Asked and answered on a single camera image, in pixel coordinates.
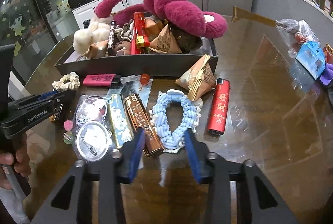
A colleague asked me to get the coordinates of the cream scrunchie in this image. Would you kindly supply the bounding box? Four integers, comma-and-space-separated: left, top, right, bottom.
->
52, 72, 80, 91

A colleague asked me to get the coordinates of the blue floral lighter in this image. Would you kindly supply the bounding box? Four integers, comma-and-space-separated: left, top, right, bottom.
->
108, 94, 133, 148

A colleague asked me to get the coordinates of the red lighter with cap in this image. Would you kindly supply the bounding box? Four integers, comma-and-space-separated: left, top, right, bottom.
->
207, 78, 230, 136

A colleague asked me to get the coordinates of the light blue scrunchie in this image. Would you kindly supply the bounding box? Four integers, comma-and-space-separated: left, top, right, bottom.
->
148, 89, 203, 153

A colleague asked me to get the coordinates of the translucent red lighter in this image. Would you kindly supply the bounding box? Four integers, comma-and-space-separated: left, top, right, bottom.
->
133, 12, 150, 48

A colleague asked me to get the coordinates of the brown triangular paper packet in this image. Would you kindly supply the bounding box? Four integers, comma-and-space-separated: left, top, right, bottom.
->
175, 55, 216, 101

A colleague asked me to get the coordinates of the black patterned lighter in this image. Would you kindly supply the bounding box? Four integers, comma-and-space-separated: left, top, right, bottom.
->
107, 21, 116, 56

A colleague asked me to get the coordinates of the person's left hand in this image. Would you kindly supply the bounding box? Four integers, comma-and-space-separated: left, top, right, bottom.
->
1, 133, 32, 177

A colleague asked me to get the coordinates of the pink flower charm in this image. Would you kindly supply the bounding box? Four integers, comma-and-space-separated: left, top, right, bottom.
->
63, 120, 74, 132

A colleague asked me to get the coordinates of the green donut charm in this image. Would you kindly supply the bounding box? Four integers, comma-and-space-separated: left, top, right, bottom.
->
63, 131, 74, 144

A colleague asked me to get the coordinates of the anime badge in bag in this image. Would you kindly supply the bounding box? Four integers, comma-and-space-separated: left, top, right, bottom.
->
75, 96, 107, 126

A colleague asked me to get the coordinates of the white round badge in bag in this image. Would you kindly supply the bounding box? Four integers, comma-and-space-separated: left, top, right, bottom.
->
75, 121, 112, 162

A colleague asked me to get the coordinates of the pink lighter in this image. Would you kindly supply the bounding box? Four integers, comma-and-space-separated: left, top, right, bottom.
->
82, 74, 121, 88

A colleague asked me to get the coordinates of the copper metallic lighter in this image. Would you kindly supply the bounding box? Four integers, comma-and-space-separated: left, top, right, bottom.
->
124, 94, 164, 157

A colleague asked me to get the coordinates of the cream plush toy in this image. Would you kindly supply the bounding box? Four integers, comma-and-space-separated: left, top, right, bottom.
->
73, 16, 113, 55

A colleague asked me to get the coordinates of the red bead charm bag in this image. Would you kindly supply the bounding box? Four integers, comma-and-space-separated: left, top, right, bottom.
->
107, 74, 153, 108

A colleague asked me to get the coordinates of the white kitchen cabinet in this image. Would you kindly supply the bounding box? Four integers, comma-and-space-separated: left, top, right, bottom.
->
72, 0, 143, 29

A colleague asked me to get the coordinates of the purple and grey cloth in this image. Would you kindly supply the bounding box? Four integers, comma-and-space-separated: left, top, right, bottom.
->
319, 63, 333, 107

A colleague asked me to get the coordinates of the black cardboard tray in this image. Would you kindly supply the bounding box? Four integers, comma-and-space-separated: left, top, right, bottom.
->
55, 38, 219, 77

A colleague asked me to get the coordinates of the blue tissue packet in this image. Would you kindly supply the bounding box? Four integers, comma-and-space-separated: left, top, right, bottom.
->
296, 41, 326, 80

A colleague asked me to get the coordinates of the magenta plush bear toy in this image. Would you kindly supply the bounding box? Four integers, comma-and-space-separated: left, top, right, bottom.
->
95, 0, 227, 38

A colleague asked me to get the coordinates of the clear plastic snack bag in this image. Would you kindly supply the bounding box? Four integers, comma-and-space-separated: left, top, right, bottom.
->
274, 19, 319, 59

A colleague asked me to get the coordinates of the wooden chair back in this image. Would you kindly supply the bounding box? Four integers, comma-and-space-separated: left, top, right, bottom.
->
231, 6, 275, 27

